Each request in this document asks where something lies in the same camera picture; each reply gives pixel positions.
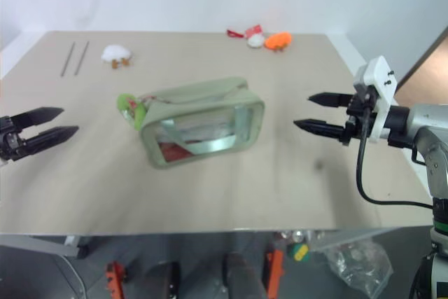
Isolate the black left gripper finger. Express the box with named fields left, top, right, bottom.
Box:
left=10, top=106, right=65, bottom=132
left=20, top=125, right=80, bottom=155

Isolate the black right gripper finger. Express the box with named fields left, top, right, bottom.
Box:
left=293, top=118, right=348, bottom=142
left=307, top=92, right=354, bottom=108

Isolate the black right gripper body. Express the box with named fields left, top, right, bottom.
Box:
left=341, top=85, right=382, bottom=146

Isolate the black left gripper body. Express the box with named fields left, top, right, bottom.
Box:
left=0, top=116, right=31, bottom=162

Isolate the green transparent zip pouch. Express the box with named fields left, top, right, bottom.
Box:
left=139, top=76, right=266, bottom=172

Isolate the orange fluffy plush toy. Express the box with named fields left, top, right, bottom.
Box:
left=263, top=31, right=293, bottom=53

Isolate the brown wooden door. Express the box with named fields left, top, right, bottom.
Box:
left=394, top=25, right=448, bottom=108

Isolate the green round plush charm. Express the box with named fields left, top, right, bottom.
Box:
left=115, top=92, right=148, bottom=132

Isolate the red and white plush toy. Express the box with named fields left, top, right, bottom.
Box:
left=244, top=23, right=265, bottom=49

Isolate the white fluffy plush toy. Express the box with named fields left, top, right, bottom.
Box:
left=100, top=43, right=134, bottom=70

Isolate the green and yellow round object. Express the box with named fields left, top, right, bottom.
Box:
left=287, top=242, right=310, bottom=263

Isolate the clear plastic bag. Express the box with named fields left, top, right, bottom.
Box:
left=310, top=231, right=393, bottom=297

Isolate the orange plastic clamp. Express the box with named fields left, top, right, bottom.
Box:
left=104, top=260, right=127, bottom=299
left=264, top=249, right=285, bottom=297

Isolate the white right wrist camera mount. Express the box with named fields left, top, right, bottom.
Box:
left=352, top=55, right=398, bottom=145

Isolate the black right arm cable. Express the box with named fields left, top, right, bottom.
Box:
left=356, top=109, right=435, bottom=209

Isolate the grey table frame bar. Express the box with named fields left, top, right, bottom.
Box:
left=0, top=233, right=91, bottom=260

